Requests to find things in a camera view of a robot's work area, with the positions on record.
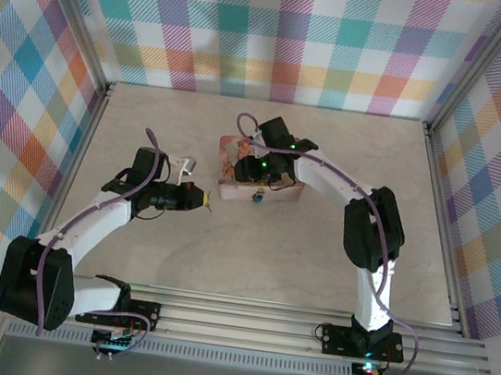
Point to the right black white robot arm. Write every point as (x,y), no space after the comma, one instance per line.
(373,223)

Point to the aluminium frame post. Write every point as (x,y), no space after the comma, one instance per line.
(480,66)
(76,18)

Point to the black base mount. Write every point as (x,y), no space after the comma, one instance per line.
(336,339)
(144,312)

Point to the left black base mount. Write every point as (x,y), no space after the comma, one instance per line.
(144,312)

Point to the small blue padlock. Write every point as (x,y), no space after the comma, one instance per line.
(258,197)

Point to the left controller board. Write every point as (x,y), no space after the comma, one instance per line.
(113,343)

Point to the aluminium mounting rails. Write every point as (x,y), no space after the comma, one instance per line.
(236,321)

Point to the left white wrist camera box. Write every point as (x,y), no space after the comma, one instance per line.
(184,168)

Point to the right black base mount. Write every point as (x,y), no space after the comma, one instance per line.
(336,339)

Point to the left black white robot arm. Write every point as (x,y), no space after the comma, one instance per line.
(38,283)

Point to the pink decorated box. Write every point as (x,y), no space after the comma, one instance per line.
(232,185)

